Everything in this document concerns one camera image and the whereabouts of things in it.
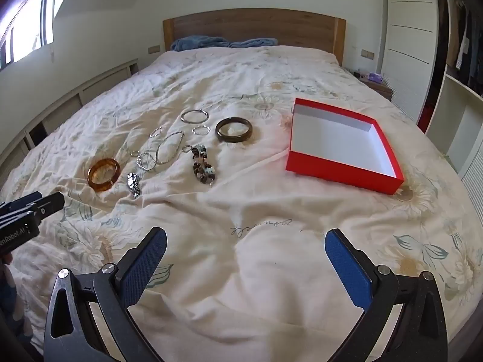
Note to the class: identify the window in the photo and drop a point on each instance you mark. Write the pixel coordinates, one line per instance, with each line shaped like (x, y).
(26, 19)

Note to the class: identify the large silver hoop bangle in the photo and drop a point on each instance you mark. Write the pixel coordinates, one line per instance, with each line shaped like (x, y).
(180, 116)

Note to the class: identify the dark brown bangle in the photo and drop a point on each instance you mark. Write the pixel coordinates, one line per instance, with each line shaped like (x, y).
(234, 139)

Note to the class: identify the wooden nightstand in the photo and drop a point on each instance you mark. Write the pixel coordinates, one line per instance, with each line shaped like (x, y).
(381, 89)

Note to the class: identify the amber bangle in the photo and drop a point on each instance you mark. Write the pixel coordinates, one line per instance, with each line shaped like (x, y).
(94, 183)

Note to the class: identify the purple tissue box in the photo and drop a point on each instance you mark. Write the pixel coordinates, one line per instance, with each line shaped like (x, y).
(375, 77)

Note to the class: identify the wooden headboard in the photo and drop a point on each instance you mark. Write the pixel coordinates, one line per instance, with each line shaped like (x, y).
(256, 26)

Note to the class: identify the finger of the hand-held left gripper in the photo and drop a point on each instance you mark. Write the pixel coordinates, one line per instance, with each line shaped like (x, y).
(22, 201)
(51, 203)

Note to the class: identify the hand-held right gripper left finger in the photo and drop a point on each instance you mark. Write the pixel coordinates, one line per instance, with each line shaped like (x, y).
(145, 264)

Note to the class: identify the white open shelf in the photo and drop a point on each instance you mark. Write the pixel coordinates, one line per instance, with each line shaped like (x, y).
(460, 113)

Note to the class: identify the red cardboard box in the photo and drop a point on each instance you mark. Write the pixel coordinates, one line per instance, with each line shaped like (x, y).
(339, 139)

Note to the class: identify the wall switch plate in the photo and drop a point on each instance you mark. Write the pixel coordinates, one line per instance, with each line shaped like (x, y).
(367, 54)
(154, 49)

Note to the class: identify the low white cabinet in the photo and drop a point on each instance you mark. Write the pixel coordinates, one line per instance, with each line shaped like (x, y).
(102, 83)

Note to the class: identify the white wardrobe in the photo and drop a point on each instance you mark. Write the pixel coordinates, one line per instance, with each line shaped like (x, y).
(411, 7)

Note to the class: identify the hanging clothes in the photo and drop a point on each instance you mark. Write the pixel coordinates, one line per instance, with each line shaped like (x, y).
(468, 45)

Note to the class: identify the blue blanket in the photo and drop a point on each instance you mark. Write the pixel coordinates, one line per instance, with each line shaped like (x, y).
(196, 41)

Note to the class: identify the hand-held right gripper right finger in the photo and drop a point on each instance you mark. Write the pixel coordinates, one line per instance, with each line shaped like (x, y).
(347, 267)

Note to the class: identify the red object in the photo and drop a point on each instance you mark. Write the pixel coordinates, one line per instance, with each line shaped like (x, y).
(425, 118)

